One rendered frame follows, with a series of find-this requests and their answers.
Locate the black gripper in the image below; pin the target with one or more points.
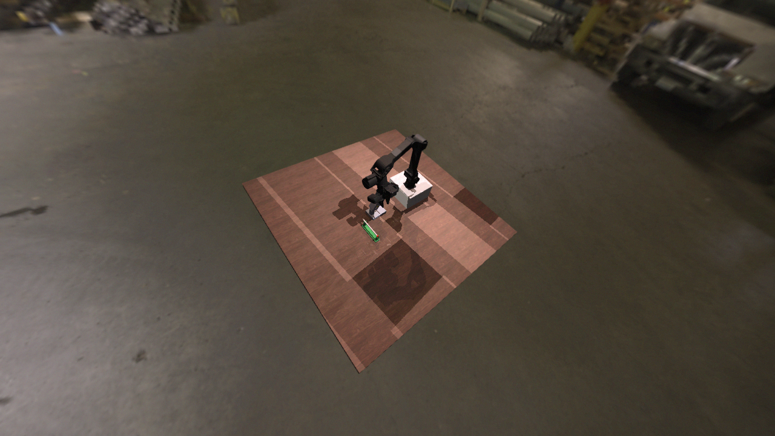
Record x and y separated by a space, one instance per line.
377 198

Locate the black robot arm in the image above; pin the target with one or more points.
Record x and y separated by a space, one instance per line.
385 163

